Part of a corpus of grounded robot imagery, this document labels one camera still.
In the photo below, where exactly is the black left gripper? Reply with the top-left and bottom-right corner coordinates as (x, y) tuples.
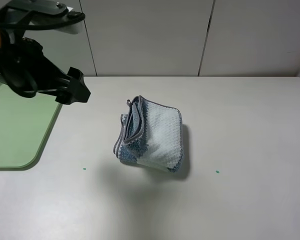
(0, 29), (91, 105)

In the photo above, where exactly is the blue white striped towel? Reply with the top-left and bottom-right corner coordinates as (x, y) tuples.
(113, 95), (184, 173)

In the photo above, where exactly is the green plastic tray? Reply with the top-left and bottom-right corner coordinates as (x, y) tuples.
(0, 83), (61, 170)

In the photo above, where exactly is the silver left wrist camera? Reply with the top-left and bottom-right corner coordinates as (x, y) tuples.
(0, 0), (86, 35)

